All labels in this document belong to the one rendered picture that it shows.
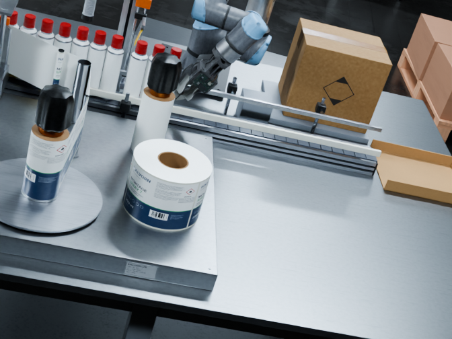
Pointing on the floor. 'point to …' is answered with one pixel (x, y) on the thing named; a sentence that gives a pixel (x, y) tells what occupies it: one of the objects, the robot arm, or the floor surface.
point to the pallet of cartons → (430, 68)
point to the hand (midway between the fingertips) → (177, 95)
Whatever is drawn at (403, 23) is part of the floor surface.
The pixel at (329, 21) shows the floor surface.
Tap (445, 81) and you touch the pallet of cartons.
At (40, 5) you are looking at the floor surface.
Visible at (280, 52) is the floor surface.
